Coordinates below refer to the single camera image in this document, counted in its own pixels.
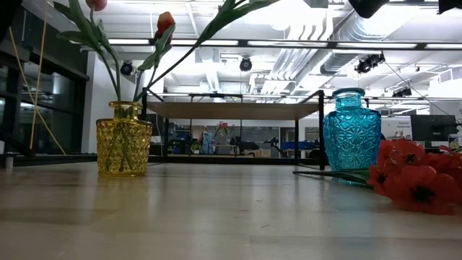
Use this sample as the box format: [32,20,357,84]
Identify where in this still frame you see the yellow glass vase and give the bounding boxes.
[95,101,154,178]

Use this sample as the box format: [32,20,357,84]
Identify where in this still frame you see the person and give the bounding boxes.
[201,129,214,155]

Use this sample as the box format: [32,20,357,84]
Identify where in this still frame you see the silver ventilation duct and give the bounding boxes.
[319,50,362,76]
[334,10,401,41]

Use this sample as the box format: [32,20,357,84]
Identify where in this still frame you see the red artificial tulip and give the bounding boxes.
[53,0,123,104]

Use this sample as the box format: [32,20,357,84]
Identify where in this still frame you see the large red flower bunch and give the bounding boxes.
[294,138,462,217]

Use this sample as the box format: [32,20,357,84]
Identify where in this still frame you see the grey metal post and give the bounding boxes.
[4,151,15,173]

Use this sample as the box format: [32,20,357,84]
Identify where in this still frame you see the pink potted flower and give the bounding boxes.
[215,121,230,140]

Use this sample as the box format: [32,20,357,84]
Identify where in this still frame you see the wooden shelf with black frame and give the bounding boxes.
[141,87,326,170]

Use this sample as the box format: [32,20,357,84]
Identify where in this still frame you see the black ceiling camera rig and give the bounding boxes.
[354,51,386,74]

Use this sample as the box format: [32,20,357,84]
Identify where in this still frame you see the black monitor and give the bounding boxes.
[410,114,460,142]

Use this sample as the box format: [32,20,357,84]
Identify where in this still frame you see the black ceiling light rail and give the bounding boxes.
[68,38,462,51]

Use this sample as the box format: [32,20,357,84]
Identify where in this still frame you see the white wall sign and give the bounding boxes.
[381,117,412,141]

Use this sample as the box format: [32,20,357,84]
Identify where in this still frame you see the yellow artificial tulip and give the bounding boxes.
[134,0,281,104]

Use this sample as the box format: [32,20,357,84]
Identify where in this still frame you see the orange artificial tulip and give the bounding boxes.
[139,11,177,104]

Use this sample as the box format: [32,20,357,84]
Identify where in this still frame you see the blue glass vase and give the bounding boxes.
[323,87,383,173]

